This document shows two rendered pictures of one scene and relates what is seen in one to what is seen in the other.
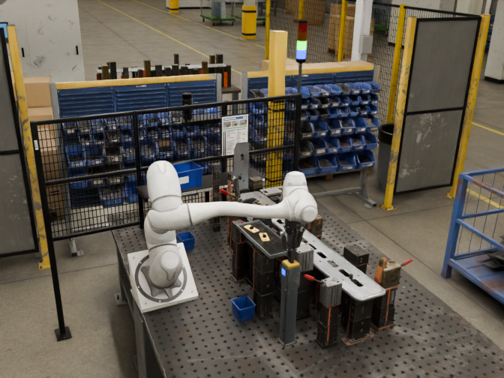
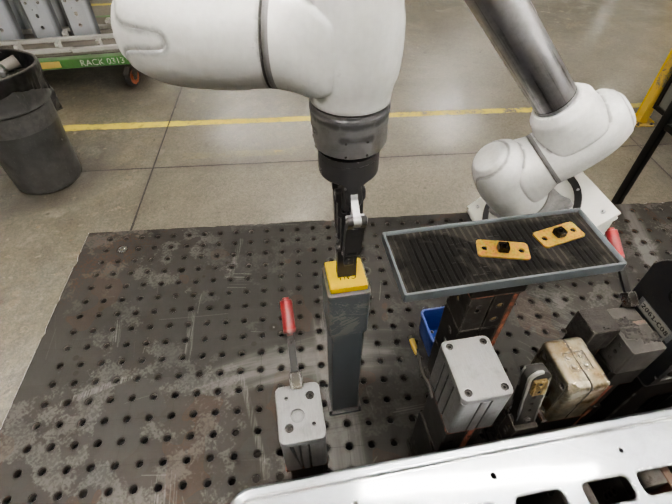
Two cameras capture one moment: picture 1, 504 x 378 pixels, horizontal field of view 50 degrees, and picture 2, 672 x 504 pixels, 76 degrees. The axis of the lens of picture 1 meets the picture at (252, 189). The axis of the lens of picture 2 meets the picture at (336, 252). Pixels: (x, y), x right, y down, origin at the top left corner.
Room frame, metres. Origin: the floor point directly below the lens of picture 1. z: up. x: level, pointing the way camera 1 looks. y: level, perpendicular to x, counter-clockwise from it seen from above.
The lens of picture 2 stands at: (2.35, -0.62, 1.68)
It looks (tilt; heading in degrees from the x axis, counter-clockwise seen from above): 47 degrees down; 108
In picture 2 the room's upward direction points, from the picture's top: straight up
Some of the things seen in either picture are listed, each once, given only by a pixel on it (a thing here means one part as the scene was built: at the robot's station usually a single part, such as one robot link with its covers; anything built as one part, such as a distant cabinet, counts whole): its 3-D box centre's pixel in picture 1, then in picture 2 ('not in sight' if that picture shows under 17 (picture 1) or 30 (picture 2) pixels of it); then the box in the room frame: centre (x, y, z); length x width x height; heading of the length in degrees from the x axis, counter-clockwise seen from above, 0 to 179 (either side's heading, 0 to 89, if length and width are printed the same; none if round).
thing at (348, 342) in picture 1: (360, 314); not in sight; (2.26, -0.55, 0.84); 0.18 x 0.06 x 0.29; 118
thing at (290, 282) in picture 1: (288, 304); (343, 349); (2.23, -0.19, 0.92); 0.08 x 0.08 x 0.44; 28
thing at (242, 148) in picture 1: (241, 166); not in sight; (3.47, 0.07, 1.17); 0.12 x 0.01 x 0.34; 118
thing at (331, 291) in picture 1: (328, 313); (305, 453); (2.22, -0.39, 0.88); 0.11 x 0.10 x 0.36; 118
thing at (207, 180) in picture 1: (202, 184); not in sight; (3.52, 0.34, 1.01); 0.90 x 0.22 x 0.03; 118
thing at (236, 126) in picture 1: (234, 134); not in sight; (3.77, 0.13, 1.30); 0.23 x 0.02 x 0.31; 118
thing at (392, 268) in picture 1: (385, 295); not in sight; (2.39, -0.70, 0.88); 0.15 x 0.11 x 0.36; 118
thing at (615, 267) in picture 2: (264, 238); (499, 251); (2.46, -0.07, 1.16); 0.37 x 0.14 x 0.02; 28
